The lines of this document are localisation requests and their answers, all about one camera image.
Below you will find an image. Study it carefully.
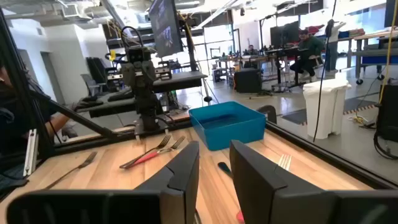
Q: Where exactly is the person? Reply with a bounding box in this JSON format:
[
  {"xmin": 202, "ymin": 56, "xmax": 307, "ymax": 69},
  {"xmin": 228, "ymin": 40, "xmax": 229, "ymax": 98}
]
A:
[
  {"xmin": 244, "ymin": 44, "xmax": 259, "ymax": 57},
  {"xmin": 0, "ymin": 62, "xmax": 94, "ymax": 195},
  {"xmin": 289, "ymin": 29, "xmax": 326, "ymax": 83},
  {"xmin": 324, "ymin": 18, "xmax": 348, "ymax": 74}
]

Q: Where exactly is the black desk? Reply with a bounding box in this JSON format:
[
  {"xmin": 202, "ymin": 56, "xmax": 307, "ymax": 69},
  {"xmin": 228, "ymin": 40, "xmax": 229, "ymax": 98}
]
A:
[{"xmin": 75, "ymin": 70, "xmax": 208, "ymax": 119}]

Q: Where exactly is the black monitor screen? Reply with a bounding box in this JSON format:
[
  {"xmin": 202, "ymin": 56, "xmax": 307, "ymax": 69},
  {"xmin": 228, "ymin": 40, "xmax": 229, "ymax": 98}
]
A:
[{"xmin": 148, "ymin": 0, "xmax": 185, "ymax": 58}]

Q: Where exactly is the black hazard-striped floor mat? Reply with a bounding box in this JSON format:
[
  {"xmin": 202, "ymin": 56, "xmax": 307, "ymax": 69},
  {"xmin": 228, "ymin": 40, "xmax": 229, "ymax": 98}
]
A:
[{"xmin": 281, "ymin": 98, "xmax": 377, "ymax": 126}]

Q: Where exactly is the wooden workbench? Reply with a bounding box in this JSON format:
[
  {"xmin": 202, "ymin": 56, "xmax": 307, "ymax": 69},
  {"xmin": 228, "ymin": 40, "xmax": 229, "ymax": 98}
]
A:
[{"xmin": 353, "ymin": 29, "xmax": 398, "ymax": 85}]

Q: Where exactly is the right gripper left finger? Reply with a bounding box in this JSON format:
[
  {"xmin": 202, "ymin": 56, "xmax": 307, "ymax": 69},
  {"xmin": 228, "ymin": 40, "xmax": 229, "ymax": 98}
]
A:
[{"xmin": 6, "ymin": 141, "xmax": 200, "ymax": 224}]

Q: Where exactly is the white trash bin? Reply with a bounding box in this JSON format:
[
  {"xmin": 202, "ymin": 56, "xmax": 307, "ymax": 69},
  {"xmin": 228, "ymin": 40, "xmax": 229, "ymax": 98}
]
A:
[{"xmin": 303, "ymin": 77, "xmax": 352, "ymax": 140}]

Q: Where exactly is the coiled black cable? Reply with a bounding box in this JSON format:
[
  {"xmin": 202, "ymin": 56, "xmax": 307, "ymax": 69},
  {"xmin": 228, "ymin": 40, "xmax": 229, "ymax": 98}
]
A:
[{"xmin": 372, "ymin": 129, "xmax": 398, "ymax": 161}]

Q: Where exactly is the yellow cable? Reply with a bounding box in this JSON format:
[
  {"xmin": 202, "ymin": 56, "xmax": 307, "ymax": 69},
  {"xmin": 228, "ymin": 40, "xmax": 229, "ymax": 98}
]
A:
[{"xmin": 377, "ymin": 0, "xmax": 398, "ymax": 105}]

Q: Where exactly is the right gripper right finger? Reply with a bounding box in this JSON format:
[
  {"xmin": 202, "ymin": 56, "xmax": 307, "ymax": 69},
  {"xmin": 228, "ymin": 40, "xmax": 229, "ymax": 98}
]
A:
[{"xmin": 229, "ymin": 139, "xmax": 398, "ymax": 224}]

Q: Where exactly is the blue plastic bin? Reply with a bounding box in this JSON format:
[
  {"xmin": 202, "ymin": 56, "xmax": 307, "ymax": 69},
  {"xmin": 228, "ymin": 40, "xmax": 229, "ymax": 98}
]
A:
[{"xmin": 188, "ymin": 101, "xmax": 267, "ymax": 152}]

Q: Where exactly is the long black cable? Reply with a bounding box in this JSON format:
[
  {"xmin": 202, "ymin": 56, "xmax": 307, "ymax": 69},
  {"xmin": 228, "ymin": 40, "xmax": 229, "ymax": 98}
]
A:
[{"xmin": 312, "ymin": 0, "xmax": 338, "ymax": 143}]

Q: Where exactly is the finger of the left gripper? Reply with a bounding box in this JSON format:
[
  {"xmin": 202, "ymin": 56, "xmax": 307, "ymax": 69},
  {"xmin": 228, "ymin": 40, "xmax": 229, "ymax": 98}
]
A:
[
  {"xmin": 154, "ymin": 65, "xmax": 173, "ymax": 81},
  {"xmin": 106, "ymin": 72, "xmax": 124, "ymax": 82}
]

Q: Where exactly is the black equipment case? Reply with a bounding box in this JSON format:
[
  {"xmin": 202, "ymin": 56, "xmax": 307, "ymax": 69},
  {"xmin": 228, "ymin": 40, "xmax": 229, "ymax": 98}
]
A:
[{"xmin": 374, "ymin": 83, "xmax": 398, "ymax": 144}]

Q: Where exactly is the silver fork bottom left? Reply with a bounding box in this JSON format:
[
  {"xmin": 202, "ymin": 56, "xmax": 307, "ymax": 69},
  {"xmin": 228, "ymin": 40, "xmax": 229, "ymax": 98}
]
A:
[{"xmin": 43, "ymin": 151, "xmax": 98, "ymax": 190}]

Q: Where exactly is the red-handled silver fork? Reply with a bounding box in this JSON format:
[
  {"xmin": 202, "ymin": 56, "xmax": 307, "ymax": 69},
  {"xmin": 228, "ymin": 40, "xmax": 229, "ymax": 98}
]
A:
[
  {"xmin": 235, "ymin": 154, "xmax": 293, "ymax": 224},
  {"xmin": 124, "ymin": 135, "xmax": 187, "ymax": 170}
]

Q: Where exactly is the black box case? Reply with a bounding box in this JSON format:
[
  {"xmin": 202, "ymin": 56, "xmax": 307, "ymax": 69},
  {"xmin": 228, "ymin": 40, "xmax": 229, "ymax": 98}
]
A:
[{"xmin": 233, "ymin": 68, "xmax": 262, "ymax": 93}]

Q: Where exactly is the white aluminium bracket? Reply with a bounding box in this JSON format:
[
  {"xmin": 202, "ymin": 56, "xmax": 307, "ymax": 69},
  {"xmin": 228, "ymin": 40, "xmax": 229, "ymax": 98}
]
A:
[{"xmin": 23, "ymin": 129, "xmax": 40, "ymax": 177}]

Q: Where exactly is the gray chair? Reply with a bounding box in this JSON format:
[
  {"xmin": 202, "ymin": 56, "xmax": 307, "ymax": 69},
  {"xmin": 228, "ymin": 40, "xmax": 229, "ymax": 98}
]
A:
[{"xmin": 80, "ymin": 73, "xmax": 103, "ymax": 98}]

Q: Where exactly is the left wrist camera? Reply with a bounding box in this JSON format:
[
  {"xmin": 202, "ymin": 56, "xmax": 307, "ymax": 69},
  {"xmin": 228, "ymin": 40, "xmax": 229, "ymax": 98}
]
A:
[{"xmin": 126, "ymin": 45, "xmax": 152, "ymax": 65}]

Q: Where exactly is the black background monitor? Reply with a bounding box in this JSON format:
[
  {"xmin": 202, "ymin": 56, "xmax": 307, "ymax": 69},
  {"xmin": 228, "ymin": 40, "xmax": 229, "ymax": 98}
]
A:
[{"xmin": 269, "ymin": 21, "xmax": 300, "ymax": 49}]

